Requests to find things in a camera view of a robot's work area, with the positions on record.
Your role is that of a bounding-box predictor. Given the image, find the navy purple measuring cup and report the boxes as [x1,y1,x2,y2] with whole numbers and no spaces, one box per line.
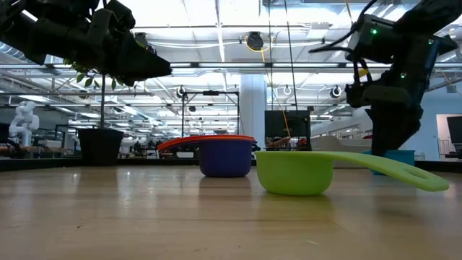
[199,139,253,178]

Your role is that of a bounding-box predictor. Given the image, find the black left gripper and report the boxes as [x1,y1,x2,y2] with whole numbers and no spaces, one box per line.
[21,0,173,87]

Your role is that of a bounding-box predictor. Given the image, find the green measuring cup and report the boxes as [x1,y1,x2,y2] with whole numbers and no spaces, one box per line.
[254,150,450,196]

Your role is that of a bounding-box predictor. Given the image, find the grey plastic basket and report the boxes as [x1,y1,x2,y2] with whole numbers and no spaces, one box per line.
[310,135,373,169]

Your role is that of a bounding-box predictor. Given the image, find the black plant pot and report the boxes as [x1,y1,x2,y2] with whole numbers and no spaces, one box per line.
[77,127,125,168]

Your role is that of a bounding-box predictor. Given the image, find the black workstation frame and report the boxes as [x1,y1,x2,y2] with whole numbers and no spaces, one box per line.
[181,90,240,137]

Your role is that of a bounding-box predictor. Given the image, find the light blue measuring cup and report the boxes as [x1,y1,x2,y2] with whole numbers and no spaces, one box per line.
[362,149,416,177]

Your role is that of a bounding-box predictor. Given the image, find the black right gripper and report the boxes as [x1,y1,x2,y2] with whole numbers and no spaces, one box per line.
[364,67,424,157]

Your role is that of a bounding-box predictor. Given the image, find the yellow hanging cable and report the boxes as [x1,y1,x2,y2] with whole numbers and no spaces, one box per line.
[344,0,354,25]

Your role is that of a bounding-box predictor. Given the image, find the white robot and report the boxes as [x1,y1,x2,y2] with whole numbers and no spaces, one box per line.
[8,100,40,147]

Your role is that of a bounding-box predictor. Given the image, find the red measuring cup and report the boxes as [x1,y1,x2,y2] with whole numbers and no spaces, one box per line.
[157,136,256,152]

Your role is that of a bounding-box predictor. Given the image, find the black monitor screen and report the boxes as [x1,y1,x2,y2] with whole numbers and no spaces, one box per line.
[264,110,312,151]

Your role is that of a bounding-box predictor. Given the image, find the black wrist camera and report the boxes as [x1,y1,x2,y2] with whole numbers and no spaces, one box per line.
[344,82,366,109]

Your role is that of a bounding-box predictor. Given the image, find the black ceiling cable reel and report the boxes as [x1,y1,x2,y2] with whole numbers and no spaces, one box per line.
[246,31,265,52]

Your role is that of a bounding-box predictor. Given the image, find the green artificial plant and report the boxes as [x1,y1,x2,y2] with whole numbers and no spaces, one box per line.
[64,59,145,129]

